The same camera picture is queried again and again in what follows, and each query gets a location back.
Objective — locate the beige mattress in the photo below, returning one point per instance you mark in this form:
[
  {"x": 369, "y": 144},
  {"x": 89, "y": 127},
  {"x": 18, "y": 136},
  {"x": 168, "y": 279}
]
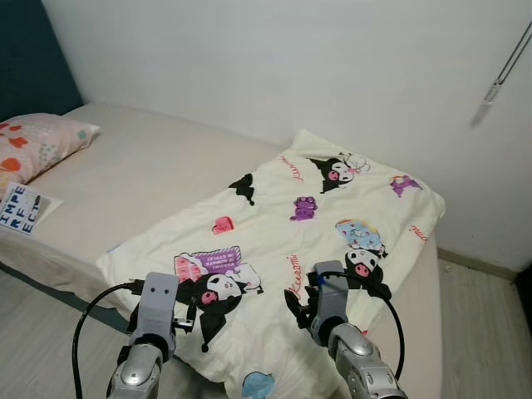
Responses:
[{"x": 150, "y": 158}]

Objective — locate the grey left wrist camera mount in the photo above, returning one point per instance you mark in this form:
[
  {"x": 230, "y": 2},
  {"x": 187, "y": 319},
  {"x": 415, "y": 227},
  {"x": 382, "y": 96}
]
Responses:
[{"x": 158, "y": 303}]

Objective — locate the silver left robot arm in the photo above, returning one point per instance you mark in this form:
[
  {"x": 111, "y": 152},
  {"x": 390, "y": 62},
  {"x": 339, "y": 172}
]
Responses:
[{"x": 137, "y": 374}]

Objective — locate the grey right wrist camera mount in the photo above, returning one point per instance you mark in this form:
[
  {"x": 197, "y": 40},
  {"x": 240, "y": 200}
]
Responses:
[{"x": 331, "y": 299}]

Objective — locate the white printed card pack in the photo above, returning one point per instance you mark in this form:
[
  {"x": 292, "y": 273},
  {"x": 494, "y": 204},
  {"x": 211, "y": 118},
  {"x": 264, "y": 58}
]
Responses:
[{"x": 18, "y": 209}]

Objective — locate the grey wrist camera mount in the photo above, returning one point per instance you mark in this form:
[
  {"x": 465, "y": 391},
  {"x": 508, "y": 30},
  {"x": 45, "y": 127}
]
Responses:
[
  {"x": 331, "y": 299},
  {"x": 158, "y": 303}
]

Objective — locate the cream cartoon print blanket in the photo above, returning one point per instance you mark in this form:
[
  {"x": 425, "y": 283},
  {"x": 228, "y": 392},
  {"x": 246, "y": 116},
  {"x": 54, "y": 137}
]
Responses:
[{"x": 274, "y": 241}]

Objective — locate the pink pillow with orange prints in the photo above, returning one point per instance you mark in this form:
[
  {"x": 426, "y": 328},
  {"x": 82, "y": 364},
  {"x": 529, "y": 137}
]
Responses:
[{"x": 41, "y": 145}]

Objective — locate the dark teal upholstered headboard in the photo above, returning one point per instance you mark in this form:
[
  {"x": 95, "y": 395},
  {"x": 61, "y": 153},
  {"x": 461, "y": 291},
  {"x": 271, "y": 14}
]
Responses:
[{"x": 33, "y": 58}]

